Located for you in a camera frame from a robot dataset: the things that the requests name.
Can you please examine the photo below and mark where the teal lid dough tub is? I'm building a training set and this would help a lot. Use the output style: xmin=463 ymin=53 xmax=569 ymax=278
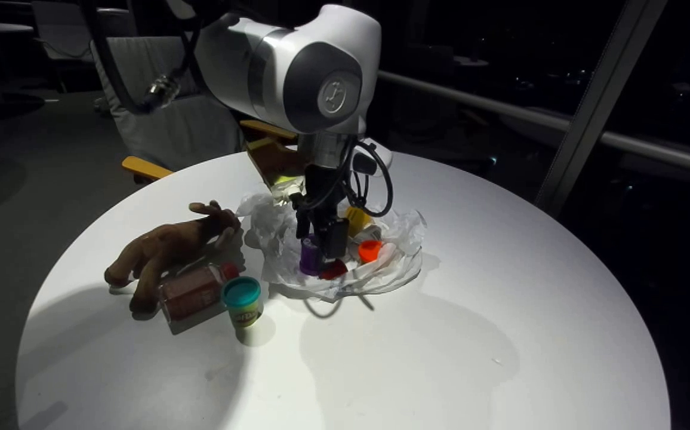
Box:
xmin=222 ymin=274 xmax=267 ymax=346

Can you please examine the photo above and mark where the grey metal railing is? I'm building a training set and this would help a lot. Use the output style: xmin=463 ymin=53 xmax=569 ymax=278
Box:
xmin=378 ymin=69 xmax=690 ymax=178

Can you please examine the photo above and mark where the grey slanted metal post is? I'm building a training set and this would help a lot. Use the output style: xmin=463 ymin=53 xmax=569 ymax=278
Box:
xmin=532 ymin=0 xmax=668 ymax=214

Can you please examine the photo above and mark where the dark background chair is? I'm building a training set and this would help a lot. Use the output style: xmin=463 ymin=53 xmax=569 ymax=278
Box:
xmin=28 ymin=0 xmax=95 ymax=62

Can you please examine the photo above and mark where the brown plush moose toy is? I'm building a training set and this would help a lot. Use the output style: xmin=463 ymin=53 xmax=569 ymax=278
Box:
xmin=102 ymin=197 xmax=243 ymax=314

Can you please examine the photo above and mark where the orange dough tub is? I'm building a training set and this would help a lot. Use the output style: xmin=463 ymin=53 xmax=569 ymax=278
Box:
xmin=355 ymin=235 xmax=388 ymax=265

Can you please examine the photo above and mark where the clear plastic bag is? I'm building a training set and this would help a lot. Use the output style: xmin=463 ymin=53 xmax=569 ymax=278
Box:
xmin=236 ymin=188 xmax=429 ymax=309

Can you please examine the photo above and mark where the grey upholstered chair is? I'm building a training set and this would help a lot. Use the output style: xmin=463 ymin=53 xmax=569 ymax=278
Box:
xmin=88 ymin=32 xmax=243 ymax=162

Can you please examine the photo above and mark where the yellow wooden slat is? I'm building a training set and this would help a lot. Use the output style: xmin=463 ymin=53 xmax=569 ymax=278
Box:
xmin=119 ymin=152 xmax=178 ymax=182

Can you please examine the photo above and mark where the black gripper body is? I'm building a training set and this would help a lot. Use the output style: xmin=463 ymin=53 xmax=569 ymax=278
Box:
xmin=293 ymin=162 xmax=354 ymax=220

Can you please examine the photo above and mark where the purple dough tub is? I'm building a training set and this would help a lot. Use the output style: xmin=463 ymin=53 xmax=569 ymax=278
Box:
xmin=299 ymin=235 xmax=327 ymax=274

